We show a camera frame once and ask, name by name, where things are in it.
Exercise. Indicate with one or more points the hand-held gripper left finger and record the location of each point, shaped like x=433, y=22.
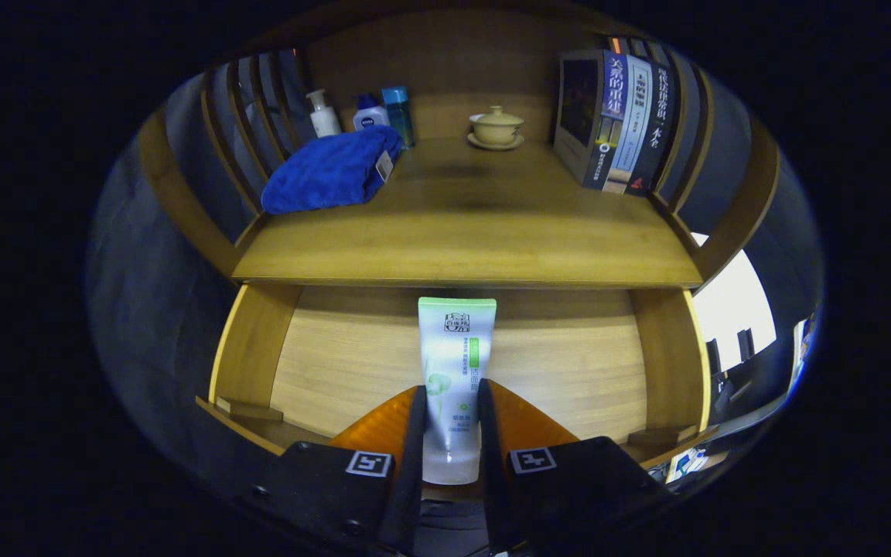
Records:
x=337, y=495

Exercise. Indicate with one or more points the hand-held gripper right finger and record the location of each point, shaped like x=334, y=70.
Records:
x=569, y=495

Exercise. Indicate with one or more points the wooden drawer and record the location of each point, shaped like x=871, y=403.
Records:
x=569, y=363

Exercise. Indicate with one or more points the white green cleanser tube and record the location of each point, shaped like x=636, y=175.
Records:
x=457, y=340

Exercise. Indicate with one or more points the white drawer cabinet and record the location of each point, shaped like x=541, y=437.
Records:
x=732, y=309

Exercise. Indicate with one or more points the wooden countertop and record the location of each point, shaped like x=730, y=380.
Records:
x=453, y=232

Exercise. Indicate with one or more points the wooden cabinet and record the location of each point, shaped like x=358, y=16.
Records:
x=445, y=54

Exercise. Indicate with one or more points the blue folded towel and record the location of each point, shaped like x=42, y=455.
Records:
x=326, y=174

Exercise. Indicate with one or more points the black spine book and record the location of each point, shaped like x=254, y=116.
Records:
x=658, y=131

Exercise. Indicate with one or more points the beige lidded teacup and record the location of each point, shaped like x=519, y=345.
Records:
x=496, y=128

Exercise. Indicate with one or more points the white pump bottle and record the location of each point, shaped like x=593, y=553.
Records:
x=324, y=120

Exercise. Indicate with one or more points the pale grey spine book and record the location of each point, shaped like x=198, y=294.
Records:
x=635, y=124

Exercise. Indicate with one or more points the white bottle with blue cap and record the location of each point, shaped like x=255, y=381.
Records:
x=370, y=117

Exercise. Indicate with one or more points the blue spine book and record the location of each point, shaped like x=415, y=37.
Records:
x=608, y=116

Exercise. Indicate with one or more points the teal bottle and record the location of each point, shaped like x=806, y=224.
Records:
x=399, y=112

